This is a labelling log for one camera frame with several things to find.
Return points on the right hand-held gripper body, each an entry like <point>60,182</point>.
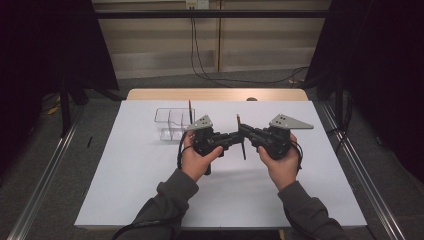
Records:
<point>275,140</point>

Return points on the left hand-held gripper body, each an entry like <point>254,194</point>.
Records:
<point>205,140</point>

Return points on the black pencil orange tip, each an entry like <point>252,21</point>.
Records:
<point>190,110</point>
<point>238,120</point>

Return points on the clear plastic organizer box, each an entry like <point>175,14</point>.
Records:
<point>170,121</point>

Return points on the person's left hand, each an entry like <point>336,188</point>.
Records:
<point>198,165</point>

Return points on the person's right hand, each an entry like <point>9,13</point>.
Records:
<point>283,170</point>

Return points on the wooden table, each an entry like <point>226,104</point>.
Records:
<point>200,94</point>

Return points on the white table sheet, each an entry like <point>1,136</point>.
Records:
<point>233,200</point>

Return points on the small black stick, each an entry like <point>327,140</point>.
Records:
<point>89,142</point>

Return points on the black curtain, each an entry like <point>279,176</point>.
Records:
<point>40,50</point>
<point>383,66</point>

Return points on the yellow floor tape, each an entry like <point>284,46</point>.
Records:
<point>54,108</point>

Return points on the black metal stand post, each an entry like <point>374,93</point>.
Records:
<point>65,110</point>
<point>339,100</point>

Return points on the aluminium floor rail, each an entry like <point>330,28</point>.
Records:
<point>40,190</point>
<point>373,190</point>

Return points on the black horizontal frame bar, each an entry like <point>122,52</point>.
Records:
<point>213,14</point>

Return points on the white wall outlet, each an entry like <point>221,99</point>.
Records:
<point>196,4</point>

